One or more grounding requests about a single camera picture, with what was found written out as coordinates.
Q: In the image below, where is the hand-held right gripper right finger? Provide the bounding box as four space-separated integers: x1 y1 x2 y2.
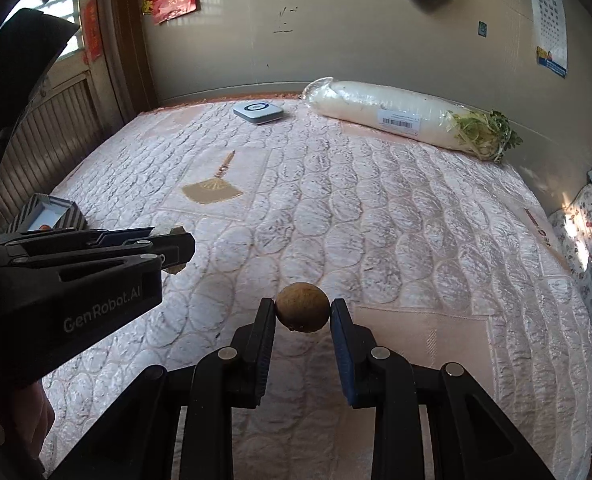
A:
329 298 544 480

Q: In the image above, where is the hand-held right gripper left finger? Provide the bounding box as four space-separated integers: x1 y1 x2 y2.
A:
48 298 277 480

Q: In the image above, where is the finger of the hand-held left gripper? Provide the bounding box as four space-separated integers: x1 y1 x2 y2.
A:
8 233 196 274
0 227 156 262

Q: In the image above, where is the beige spongy chunk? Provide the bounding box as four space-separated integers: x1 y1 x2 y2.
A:
155 226 187 276

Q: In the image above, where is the white striped-rim cardboard tray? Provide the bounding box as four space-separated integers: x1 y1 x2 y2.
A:
7 193 88 234

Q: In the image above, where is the brown round fruit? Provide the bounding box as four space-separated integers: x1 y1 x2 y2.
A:
275 282 330 334

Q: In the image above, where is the wooden slatted door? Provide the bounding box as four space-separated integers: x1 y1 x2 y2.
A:
0 0 127 233

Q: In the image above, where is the pink quilted bedspread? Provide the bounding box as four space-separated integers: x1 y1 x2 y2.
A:
41 92 592 480

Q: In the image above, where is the flat white electronic device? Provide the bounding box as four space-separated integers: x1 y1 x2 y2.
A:
233 100 286 123

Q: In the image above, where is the red door sticker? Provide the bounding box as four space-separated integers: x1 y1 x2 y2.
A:
83 0 101 64

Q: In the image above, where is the door window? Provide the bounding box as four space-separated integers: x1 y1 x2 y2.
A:
41 0 83 61

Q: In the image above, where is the plastic-wrapped white daikon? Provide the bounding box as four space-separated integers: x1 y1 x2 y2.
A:
302 77 524 164

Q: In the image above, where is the wall calendar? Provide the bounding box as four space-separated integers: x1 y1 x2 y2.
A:
526 0 569 80

